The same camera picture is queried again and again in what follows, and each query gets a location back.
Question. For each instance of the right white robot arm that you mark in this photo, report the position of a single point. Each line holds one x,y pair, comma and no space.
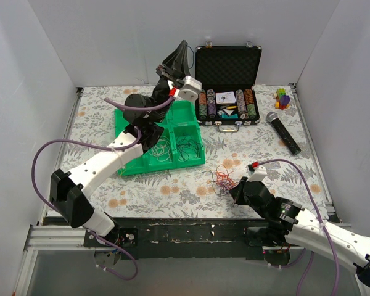
288,222

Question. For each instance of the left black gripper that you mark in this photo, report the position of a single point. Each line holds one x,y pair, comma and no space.
169,76

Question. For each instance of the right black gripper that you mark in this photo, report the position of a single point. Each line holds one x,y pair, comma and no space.
236,192

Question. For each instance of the black handheld microphone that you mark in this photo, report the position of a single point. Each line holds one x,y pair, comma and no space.
273,119

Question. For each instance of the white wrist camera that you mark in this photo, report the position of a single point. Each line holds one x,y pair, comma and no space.
257,172
187,89

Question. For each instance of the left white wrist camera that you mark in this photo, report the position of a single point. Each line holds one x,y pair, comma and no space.
187,89

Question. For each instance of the green compartment tray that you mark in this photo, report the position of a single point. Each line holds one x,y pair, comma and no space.
179,146

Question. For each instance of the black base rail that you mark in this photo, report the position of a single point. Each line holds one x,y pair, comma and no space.
147,238

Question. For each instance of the black poker chip case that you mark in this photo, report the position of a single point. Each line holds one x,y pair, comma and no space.
228,75

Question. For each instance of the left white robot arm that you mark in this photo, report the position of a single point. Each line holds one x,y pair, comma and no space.
70,191

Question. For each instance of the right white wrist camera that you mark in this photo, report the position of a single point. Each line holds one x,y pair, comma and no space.
257,172

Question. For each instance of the floral table mat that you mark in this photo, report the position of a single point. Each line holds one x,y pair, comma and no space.
189,192

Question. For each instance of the colourful toy block train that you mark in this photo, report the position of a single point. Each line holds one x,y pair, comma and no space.
282,99

